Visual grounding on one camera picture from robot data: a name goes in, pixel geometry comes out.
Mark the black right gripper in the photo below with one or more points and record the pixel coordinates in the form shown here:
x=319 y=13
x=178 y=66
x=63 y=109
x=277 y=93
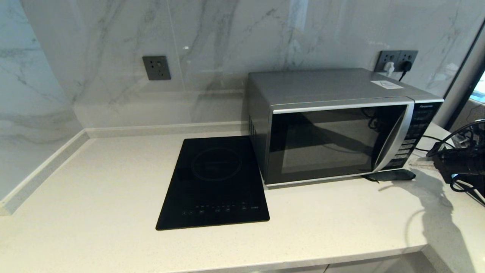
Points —
x=452 y=163

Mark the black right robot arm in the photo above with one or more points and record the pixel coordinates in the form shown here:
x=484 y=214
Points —
x=480 y=165

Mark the silver microwave oven body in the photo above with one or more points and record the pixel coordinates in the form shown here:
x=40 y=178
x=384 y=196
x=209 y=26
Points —
x=322 y=84

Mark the dark oval pad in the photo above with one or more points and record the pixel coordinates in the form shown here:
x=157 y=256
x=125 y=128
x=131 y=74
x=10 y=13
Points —
x=394 y=175

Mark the white sticker label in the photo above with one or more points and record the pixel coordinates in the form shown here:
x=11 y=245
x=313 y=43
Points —
x=387 y=84

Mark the black power plug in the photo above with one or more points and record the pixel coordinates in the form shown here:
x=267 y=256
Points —
x=405 y=66

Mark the white power plug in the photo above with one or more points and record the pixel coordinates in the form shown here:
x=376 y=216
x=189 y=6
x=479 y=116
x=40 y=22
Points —
x=389 y=68

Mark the black induction cooktop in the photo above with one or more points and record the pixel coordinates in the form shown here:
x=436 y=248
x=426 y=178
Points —
x=216 y=182

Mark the black metal door frame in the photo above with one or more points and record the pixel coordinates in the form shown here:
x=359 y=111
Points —
x=457 y=113

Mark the dark double wall socket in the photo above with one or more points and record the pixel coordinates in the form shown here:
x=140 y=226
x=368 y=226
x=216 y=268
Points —
x=397 y=56

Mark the grey single wall socket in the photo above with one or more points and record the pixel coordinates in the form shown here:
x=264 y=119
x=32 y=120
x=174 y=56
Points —
x=156 y=68

